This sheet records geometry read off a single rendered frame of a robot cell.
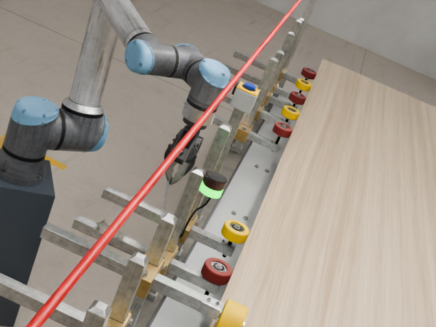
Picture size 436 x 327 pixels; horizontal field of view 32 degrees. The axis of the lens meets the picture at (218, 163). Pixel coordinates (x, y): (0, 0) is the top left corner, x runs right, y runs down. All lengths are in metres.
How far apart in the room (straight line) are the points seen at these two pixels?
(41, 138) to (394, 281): 1.25
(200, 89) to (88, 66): 0.67
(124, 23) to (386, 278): 1.10
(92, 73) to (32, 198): 0.48
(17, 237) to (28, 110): 0.47
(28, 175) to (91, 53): 0.47
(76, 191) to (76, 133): 1.32
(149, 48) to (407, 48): 7.77
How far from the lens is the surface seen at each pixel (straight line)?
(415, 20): 9.63
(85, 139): 2.70
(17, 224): 2.74
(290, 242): 2.33
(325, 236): 2.46
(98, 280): 3.40
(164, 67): 2.10
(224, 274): 2.02
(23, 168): 2.67
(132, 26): 2.16
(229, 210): 2.97
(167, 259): 2.05
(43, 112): 2.61
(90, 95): 2.66
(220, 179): 1.98
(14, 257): 2.83
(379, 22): 9.64
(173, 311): 2.31
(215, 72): 2.05
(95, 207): 3.90
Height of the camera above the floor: 1.96
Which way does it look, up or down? 24 degrees down
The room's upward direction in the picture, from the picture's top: 23 degrees clockwise
